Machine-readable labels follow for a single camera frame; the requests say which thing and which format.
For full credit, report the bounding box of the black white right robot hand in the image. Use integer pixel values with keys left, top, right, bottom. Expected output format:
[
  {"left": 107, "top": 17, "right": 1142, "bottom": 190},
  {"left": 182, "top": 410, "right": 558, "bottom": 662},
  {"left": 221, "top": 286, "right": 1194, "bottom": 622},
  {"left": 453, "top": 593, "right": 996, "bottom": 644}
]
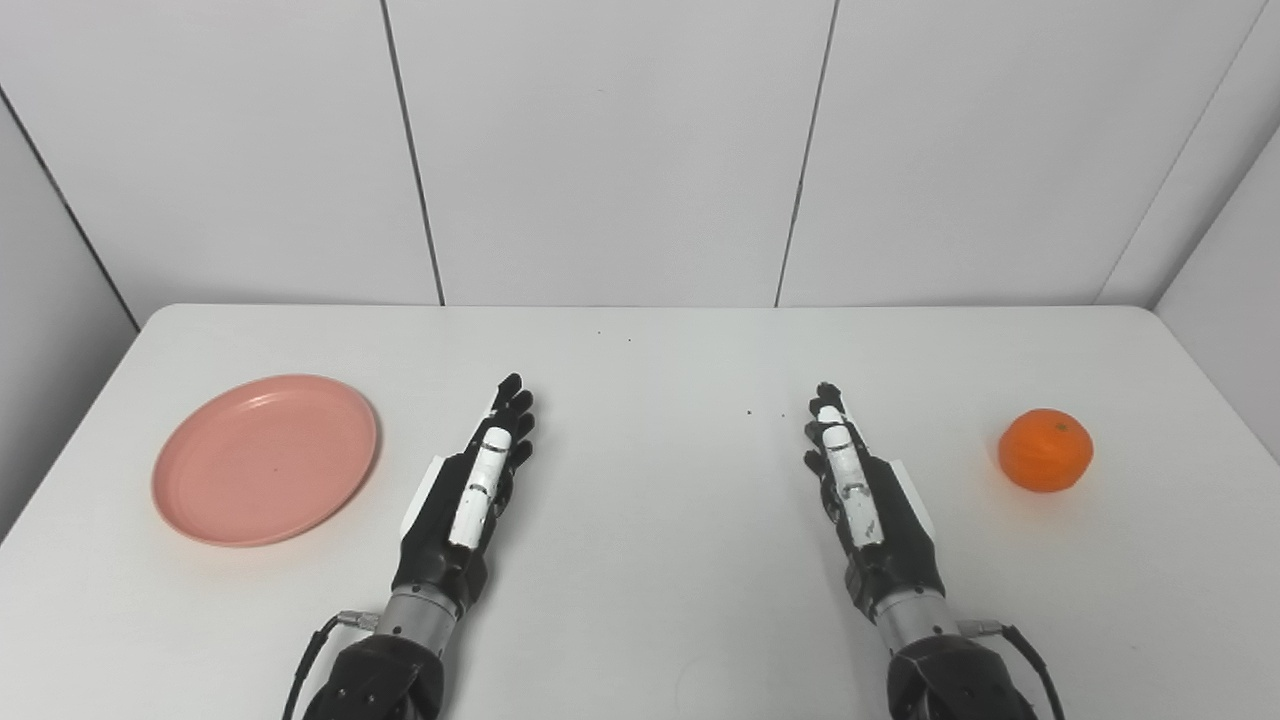
[{"left": 803, "top": 382, "right": 947, "bottom": 619}]

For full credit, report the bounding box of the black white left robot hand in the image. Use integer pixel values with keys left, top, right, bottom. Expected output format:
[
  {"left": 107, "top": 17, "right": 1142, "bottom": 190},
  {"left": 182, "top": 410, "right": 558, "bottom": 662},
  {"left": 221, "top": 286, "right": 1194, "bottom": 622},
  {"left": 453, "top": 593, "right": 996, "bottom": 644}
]
[{"left": 392, "top": 373, "right": 537, "bottom": 607}]

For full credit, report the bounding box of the orange fruit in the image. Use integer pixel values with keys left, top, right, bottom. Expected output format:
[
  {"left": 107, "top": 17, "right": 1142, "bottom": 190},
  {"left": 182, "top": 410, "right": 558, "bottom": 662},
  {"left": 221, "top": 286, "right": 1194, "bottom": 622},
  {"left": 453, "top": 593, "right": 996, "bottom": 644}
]
[{"left": 998, "top": 408, "right": 1095, "bottom": 494}]

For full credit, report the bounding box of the pink round plate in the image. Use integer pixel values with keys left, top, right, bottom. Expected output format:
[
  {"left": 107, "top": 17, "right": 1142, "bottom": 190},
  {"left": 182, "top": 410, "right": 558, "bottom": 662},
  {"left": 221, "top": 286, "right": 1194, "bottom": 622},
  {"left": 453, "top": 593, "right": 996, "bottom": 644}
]
[{"left": 151, "top": 374, "right": 380, "bottom": 548}]

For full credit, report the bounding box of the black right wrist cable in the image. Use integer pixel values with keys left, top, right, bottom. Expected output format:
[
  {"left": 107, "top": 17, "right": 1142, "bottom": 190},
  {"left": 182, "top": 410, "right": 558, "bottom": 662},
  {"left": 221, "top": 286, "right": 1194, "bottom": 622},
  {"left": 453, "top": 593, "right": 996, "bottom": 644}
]
[{"left": 958, "top": 620, "right": 1066, "bottom": 720}]

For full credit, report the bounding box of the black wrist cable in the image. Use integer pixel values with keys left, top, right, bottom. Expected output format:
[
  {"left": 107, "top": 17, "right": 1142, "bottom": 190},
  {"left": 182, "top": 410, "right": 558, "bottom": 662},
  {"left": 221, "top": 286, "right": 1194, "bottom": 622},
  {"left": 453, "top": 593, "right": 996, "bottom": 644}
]
[
  {"left": 958, "top": 620, "right": 1066, "bottom": 720},
  {"left": 283, "top": 610, "right": 381, "bottom": 720}
]

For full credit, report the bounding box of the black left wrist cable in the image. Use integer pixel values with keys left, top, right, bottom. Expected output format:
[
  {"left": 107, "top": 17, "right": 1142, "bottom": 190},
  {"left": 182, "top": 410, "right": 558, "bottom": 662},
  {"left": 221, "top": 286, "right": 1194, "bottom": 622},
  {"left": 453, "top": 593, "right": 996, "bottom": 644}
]
[{"left": 283, "top": 610, "right": 381, "bottom": 720}]

